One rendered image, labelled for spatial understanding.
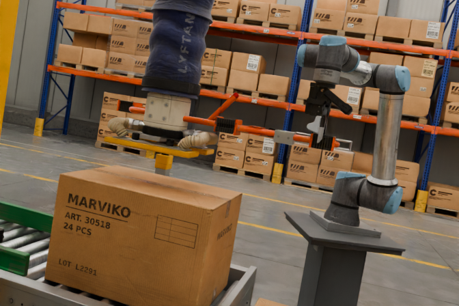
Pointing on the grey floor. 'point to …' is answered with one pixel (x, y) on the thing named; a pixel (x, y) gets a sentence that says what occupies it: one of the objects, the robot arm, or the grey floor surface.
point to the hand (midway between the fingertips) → (321, 140)
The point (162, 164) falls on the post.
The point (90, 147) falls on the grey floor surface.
